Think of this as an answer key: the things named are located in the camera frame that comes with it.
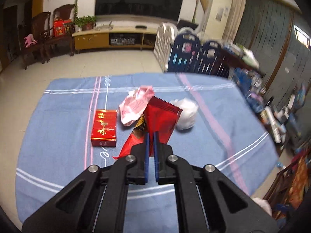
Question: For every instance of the pink cloth on chair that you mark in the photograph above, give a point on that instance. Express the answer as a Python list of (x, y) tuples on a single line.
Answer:
[(29, 41)]

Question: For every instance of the dark wooden armchair right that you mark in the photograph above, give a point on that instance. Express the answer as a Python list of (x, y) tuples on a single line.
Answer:
[(63, 12)]

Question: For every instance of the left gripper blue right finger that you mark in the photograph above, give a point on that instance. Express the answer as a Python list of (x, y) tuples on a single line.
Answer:
[(155, 149)]

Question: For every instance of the beige curtain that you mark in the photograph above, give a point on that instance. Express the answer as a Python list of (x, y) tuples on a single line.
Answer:
[(234, 19)]

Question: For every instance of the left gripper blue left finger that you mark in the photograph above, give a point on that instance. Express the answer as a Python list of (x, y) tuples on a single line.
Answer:
[(146, 156)]

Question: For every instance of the navy baby fence panel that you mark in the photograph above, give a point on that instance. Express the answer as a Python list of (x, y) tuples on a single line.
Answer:
[(189, 55)]

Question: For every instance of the white baby fence panel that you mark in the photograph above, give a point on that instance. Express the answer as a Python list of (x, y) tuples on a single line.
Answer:
[(165, 37)]

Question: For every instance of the black laptop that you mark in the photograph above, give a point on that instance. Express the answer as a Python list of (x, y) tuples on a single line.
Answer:
[(183, 23)]

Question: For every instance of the white tissue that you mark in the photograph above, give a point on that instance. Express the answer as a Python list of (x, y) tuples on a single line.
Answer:
[(188, 115)]

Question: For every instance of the green potted plant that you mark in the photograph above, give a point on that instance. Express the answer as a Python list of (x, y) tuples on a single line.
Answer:
[(85, 22)]

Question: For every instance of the blue striped tablecloth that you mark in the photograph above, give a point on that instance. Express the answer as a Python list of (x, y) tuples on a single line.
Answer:
[(143, 153)]

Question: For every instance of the white standing air conditioner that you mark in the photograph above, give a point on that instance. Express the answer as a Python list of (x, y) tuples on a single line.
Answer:
[(216, 17)]

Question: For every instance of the red cigarette box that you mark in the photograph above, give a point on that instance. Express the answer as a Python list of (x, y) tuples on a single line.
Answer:
[(104, 128)]

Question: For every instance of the pink white plastic bag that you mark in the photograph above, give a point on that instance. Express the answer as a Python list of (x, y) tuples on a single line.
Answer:
[(134, 104)]

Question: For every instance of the dark wooden side table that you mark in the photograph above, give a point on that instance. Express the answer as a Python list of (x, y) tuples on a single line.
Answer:
[(282, 123)]

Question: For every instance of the yellow wooden tv cabinet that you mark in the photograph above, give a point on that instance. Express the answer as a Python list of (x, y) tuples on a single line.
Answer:
[(115, 37)]

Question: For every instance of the dark wooden armchair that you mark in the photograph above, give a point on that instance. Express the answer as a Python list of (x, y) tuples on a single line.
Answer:
[(63, 12), (40, 32)]

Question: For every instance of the dark wooden armchair left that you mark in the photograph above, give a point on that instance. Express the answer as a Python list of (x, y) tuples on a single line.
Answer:
[(40, 32)]

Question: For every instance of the red snack wrapper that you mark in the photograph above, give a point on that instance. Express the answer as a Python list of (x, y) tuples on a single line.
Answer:
[(159, 117)]

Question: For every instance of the red gift box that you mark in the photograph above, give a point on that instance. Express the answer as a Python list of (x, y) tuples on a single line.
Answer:
[(61, 27)]

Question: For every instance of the white plastic bin liner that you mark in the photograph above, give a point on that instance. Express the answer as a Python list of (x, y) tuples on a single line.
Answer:
[(264, 205)]

